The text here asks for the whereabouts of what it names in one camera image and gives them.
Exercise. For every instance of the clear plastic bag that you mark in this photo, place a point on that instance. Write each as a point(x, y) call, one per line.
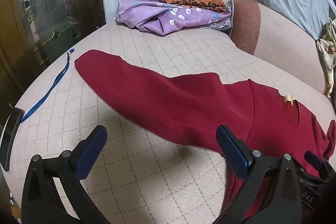
point(221, 24)

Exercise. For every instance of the purple floral cloth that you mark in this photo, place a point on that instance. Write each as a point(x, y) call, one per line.
point(147, 11)

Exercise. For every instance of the pink bolster with brown end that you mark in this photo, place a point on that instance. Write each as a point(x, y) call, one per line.
point(283, 43)

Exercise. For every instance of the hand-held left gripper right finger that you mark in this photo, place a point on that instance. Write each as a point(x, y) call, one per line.
point(233, 151)

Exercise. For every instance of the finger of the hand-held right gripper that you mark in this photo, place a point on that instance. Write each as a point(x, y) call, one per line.
point(313, 159)

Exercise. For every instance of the pink quilted bed cover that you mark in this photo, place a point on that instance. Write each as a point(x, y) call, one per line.
point(131, 187)

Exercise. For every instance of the red garment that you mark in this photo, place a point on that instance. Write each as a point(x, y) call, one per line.
point(170, 103)

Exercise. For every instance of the beige patterned cloth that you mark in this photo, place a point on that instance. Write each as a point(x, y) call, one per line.
point(328, 56)

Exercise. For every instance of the wooden door with stained glass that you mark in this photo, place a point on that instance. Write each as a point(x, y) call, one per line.
point(52, 3)

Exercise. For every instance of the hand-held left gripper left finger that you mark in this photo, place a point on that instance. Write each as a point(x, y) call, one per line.
point(89, 151)

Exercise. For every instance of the black phone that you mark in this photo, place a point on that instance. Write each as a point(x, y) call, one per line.
point(10, 134)

